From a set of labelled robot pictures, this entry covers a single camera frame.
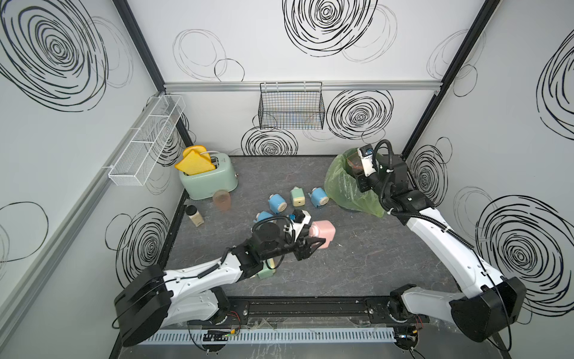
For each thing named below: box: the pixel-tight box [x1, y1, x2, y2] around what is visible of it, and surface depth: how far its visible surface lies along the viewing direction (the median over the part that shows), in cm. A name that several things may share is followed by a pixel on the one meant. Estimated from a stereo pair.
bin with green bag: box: [324, 147, 386, 218], surface depth 84 cm
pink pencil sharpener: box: [309, 219, 336, 250], surface depth 69 cm
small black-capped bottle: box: [185, 204, 205, 228], surface depth 91 cm
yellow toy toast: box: [174, 145, 216, 176], surface depth 93 cm
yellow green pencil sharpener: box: [289, 186, 306, 208], surface depth 98 cm
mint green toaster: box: [178, 153, 239, 200], surface depth 98 cm
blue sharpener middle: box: [268, 193, 288, 214], surface depth 97 cm
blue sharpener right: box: [307, 186, 330, 208], surface depth 98 cm
